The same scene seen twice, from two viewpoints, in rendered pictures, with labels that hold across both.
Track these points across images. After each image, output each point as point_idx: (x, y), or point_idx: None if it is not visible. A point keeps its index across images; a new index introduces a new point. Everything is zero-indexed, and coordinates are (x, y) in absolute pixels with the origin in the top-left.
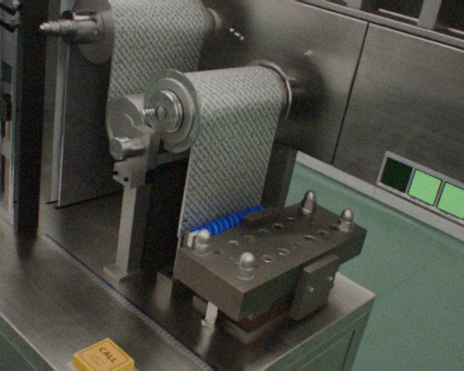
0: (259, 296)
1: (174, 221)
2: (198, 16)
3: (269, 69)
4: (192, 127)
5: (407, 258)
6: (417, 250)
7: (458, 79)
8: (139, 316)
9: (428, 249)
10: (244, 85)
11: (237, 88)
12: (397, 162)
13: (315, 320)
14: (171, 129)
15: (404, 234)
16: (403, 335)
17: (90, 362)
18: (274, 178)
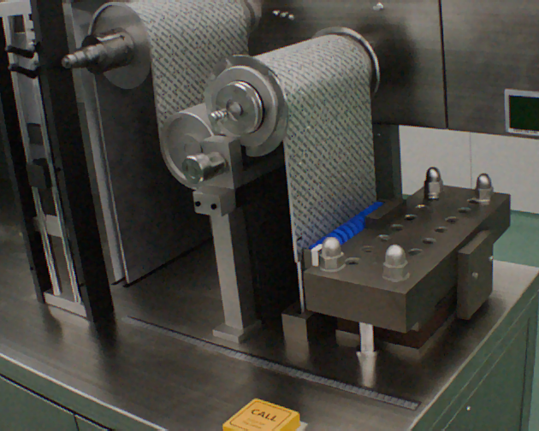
0: (422, 295)
1: (281, 250)
2: (234, 4)
3: (340, 35)
4: (279, 114)
5: (533, 259)
6: None
7: None
8: (280, 370)
9: None
10: (321, 55)
11: (314, 60)
12: (522, 97)
13: (488, 313)
14: (253, 126)
15: (520, 234)
16: None
17: (246, 427)
18: (382, 169)
